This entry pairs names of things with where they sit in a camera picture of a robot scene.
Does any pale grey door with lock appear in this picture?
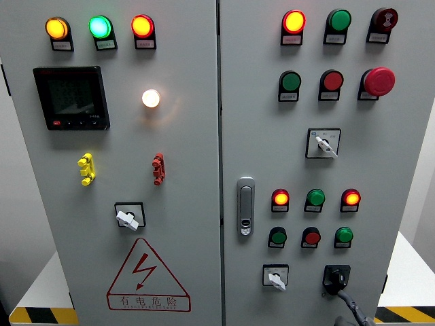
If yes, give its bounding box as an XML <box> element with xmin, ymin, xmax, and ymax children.
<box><xmin>218</xmin><ymin>0</ymin><xmax>435</xmax><ymax>326</ymax></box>

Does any large red lit lamp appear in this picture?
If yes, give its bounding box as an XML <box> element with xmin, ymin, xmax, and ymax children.
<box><xmin>130</xmin><ymin>14</ymin><xmax>158</xmax><ymax>50</ymax></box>
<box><xmin>280</xmin><ymin>10</ymin><xmax>307</xmax><ymax>46</ymax></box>

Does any large yellow lit lamp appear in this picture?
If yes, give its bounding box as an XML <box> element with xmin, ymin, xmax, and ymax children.
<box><xmin>44</xmin><ymin>16</ymin><xmax>75</xmax><ymax>52</ymax></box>

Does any white-handle turn switch plain plate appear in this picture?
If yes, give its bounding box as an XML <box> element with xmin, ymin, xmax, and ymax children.
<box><xmin>114</xmin><ymin>202</ymin><xmax>147</xmax><ymax>232</ymax></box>

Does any red warning triangle sign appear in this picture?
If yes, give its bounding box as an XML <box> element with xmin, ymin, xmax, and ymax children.
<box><xmin>106</xmin><ymin>237</ymin><xmax>192</xmax><ymax>313</ymax></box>

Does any large green push button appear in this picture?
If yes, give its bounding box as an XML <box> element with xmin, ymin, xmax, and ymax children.
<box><xmin>277</xmin><ymin>70</ymin><xmax>302</xmax><ymax>103</ymax></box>

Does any large red push button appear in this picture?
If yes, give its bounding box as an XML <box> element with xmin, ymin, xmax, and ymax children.
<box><xmin>317</xmin><ymin>69</ymin><xmax>345</xmax><ymax>102</ymax></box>

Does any small red push button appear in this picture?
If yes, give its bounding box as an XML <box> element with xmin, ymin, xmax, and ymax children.
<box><xmin>300</xmin><ymin>226</ymin><xmax>321</xmax><ymax>249</ymax></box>

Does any turn switch long white handle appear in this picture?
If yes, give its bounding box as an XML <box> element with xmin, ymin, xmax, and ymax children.
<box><xmin>304</xmin><ymin>127</ymin><xmax>342</xmax><ymax>160</ymax></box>

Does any pale grey cabinet door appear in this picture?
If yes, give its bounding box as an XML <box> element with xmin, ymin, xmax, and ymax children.
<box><xmin>0</xmin><ymin>0</ymin><xmax>224</xmax><ymax>326</ymax></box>

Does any small yellow handle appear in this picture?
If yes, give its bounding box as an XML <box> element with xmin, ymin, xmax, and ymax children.
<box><xmin>77</xmin><ymin>152</ymin><xmax>97</xmax><ymax>187</ymax></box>

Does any large green unlit lamp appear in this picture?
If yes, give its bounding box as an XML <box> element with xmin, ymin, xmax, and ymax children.
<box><xmin>323</xmin><ymin>8</ymin><xmax>353</xmax><ymax>46</ymax></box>

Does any small white-handle turn switch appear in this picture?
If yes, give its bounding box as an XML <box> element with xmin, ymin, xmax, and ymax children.
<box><xmin>262</xmin><ymin>264</ymin><xmax>290</xmax><ymax>292</ymax></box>

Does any black knob turn switch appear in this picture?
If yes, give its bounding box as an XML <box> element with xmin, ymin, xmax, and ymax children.
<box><xmin>321</xmin><ymin>264</ymin><xmax>351</xmax><ymax>296</ymax></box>

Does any large red stop button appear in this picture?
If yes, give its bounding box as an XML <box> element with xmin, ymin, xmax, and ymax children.
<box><xmin>357</xmin><ymin>67</ymin><xmax>396</xmax><ymax>101</ymax></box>

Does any silver door lock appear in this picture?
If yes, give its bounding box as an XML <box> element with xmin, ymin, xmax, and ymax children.
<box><xmin>236</xmin><ymin>176</ymin><xmax>256</xmax><ymax>237</ymax></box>

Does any small red lit lamp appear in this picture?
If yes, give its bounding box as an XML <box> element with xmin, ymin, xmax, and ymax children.
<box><xmin>271</xmin><ymin>188</ymin><xmax>290</xmax><ymax>213</ymax></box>
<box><xmin>340</xmin><ymin>188</ymin><xmax>362</xmax><ymax>214</ymax></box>

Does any small red handle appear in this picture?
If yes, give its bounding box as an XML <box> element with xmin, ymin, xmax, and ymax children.
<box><xmin>152</xmin><ymin>152</ymin><xmax>166</xmax><ymax>186</ymax></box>

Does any small green domed lamp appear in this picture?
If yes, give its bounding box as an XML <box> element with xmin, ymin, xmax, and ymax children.
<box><xmin>303</xmin><ymin>188</ymin><xmax>326</xmax><ymax>214</ymax></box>
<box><xmin>333</xmin><ymin>226</ymin><xmax>354</xmax><ymax>249</ymax></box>

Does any large green lit lamp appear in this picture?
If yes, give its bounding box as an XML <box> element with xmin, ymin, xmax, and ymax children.
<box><xmin>88</xmin><ymin>14</ymin><xmax>118</xmax><ymax>52</ymax></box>

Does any dark red buzzer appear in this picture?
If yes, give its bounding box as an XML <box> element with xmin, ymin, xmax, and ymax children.
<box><xmin>365</xmin><ymin>7</ymin><xmax>399</xmax><ymax>44</ymax></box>

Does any black digital display meter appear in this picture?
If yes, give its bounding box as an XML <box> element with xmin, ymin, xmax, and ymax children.
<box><xmin>33</xmin><ymin>66</ymin><xmax>111</xmax><ymax>131</ymax></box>

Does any black yellow striped tape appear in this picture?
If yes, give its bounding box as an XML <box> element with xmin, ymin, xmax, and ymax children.
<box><xmin>9</xmin><ymin>306</ymin><xmax>79</xmax><ymax>325</ymax></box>
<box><xmin>373</xmin><ymin>306</ymin><xmax>435</xmax><ymax>324</ymax></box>

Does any white lit lamp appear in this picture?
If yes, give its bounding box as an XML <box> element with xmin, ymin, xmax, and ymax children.
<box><xmin>141</xmin><ymin>88</ymin><xmax>161</xmax><ymax>109</ymax></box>

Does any small green push button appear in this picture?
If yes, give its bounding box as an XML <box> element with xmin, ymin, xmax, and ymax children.
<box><xmin>267</xmin><ymin>226</ymin><xmax>288</xmax><ymax>249</ymax></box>

